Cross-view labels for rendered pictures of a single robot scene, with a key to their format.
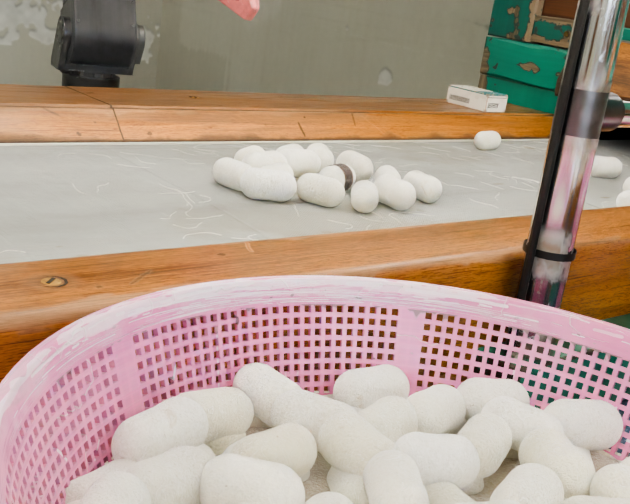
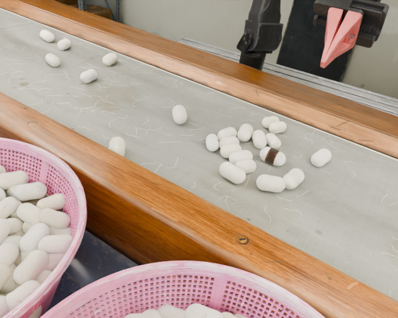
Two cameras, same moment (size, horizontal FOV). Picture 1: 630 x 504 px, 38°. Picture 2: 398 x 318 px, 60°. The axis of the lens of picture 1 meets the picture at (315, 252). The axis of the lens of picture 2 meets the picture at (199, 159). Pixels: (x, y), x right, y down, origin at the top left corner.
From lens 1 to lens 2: 24 cm
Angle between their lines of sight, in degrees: 63
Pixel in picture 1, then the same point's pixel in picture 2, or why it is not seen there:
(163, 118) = not seen: outside the picture
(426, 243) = not seen: outside the picture
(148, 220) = (383, 233)
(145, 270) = (281, 260)
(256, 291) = (297, 306)
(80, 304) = (230, 255)
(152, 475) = not seen: outside the picture
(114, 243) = (343, 235)
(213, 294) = (275, 292)
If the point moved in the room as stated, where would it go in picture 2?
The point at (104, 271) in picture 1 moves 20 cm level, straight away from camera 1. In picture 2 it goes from (266, 249) to (396, 197)
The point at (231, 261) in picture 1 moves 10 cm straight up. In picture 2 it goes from (325, 284) to (374, 198)
